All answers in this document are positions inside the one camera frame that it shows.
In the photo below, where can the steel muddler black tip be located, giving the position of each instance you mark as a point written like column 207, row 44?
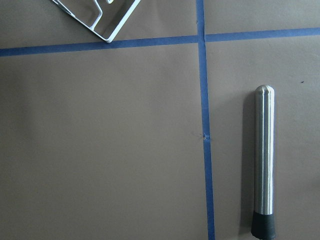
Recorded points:
column 263, row 219

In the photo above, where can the white wire cup rack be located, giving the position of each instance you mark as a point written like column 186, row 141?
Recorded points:
column 104, row 18

